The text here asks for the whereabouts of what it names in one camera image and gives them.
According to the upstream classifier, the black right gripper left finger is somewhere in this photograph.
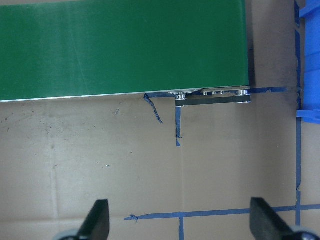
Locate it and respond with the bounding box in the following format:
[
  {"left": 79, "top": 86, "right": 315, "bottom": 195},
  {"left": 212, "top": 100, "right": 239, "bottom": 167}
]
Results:
[{"left": 75, "top": 199, "right": 110, "bottom": 240}]

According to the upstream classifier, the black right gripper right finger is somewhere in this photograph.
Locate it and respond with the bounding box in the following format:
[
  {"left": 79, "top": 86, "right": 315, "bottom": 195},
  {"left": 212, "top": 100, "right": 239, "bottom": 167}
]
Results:
[{"left": 250, "top": 197, "right": 298, "bottom": 240}]

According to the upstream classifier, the green conveyor belt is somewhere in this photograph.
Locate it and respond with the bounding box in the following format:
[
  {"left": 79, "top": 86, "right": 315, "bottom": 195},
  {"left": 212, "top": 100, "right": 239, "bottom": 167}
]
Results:
[{"left": 0, "top": 0, "right": 251, "bottom": 106}]

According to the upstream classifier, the blue right bin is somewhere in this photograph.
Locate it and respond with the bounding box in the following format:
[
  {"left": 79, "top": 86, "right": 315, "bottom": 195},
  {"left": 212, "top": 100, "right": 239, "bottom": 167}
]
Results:
[{"left": 297, "top": 0, "right": 320, "bottom": 124}]

